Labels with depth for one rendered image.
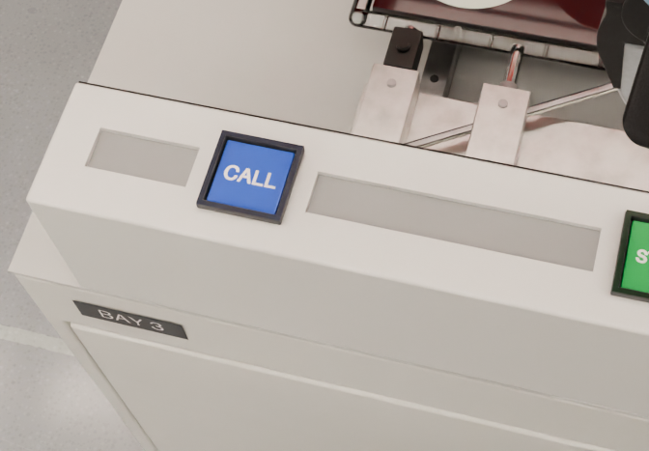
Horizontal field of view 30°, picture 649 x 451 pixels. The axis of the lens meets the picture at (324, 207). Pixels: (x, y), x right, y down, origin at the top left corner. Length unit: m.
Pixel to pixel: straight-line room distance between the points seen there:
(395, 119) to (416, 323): 0.15
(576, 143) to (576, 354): 0.17
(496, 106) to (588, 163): 0.08
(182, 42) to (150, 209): 0.27
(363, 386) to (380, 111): 0.22
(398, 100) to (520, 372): 0.21
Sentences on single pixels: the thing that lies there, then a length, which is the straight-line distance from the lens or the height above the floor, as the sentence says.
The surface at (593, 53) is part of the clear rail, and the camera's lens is 0.89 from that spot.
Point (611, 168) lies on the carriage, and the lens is 0.87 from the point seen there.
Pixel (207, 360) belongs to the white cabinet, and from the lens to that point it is 0.99.
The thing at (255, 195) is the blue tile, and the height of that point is 0.96.
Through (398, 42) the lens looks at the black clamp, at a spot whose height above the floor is 0.91.
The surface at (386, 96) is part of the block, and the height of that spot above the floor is 0.91.
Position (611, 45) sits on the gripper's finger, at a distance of 0.62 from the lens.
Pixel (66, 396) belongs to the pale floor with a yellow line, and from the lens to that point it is 1.80.
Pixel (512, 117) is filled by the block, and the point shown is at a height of 0.91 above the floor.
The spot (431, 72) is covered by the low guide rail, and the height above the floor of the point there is 0.85.
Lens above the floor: 1.63
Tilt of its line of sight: 62 degrees down
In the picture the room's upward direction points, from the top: 10 degrees counter-clockwise
